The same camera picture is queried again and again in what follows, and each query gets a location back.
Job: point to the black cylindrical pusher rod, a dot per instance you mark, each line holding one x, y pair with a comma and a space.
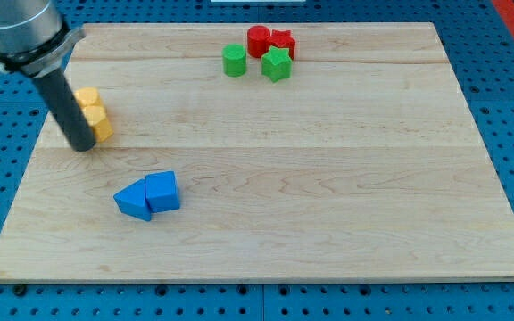
60, 101

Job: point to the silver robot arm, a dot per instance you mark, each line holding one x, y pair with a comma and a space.
34, 40

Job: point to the yellow hexagon block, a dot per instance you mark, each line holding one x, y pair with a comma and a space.
97, 119

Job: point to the blue triangle block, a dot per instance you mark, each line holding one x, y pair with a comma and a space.
132, 202

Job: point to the yellow cylinder block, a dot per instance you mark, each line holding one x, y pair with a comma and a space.
88, 96

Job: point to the blue cube block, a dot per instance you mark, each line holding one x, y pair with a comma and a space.
161, 191

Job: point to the green cylinder block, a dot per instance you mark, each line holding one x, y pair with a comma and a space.
234, 60

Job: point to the red cylinder block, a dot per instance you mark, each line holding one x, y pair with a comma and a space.
257, 40

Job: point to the light wooden board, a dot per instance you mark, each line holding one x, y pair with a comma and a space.
366, 166

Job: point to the green star block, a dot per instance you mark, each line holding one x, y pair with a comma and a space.
276, 64

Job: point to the red star block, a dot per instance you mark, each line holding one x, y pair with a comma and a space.
281, 39

